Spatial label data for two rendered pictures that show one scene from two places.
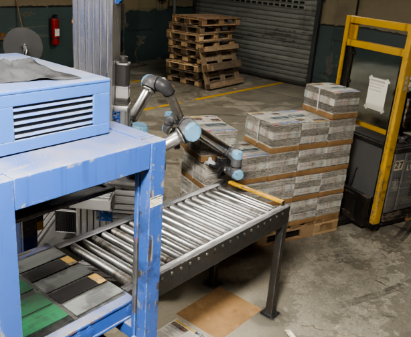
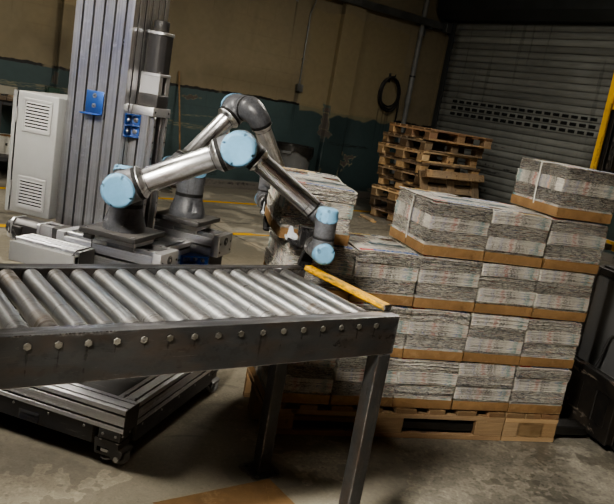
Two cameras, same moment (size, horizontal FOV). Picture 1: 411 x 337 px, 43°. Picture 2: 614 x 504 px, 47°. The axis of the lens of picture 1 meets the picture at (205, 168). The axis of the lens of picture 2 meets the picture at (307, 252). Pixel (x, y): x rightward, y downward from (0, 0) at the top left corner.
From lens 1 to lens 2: 1.40 m
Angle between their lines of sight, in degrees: 16
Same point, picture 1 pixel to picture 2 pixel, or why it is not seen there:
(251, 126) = (402, 209)
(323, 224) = (525, 423)
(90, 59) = (100, 14)
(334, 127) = (560, 233)
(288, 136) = (461, 229)
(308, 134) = (504, 235)
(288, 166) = (459, 288)
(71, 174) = not seen: outside the picture
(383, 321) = not seen: outside the picture
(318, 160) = (523, 291)
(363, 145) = not seen: outside the picture
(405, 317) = not seen: outside the picture
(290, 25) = (569, 160)
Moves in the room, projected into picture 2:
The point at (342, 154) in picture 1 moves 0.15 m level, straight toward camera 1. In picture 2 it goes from (574, 292) to (567, 297)
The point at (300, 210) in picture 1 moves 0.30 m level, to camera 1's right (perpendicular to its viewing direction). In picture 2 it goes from (478, 382) to (547, 400)
